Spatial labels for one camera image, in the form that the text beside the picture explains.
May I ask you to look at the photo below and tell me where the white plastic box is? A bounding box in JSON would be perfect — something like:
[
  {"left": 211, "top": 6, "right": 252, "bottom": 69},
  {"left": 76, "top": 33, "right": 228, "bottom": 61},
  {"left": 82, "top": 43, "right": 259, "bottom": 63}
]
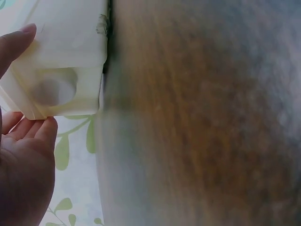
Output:
[{"left": 0, "top": 0, "right": 109, "bottom": 121}]

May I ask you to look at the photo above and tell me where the person's left hand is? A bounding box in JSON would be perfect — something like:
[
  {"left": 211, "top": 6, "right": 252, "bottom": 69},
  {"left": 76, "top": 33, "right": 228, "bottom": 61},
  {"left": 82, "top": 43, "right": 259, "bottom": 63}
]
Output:
[{"left": 0, "top": 23, "right": 58, "bottom": 226}]

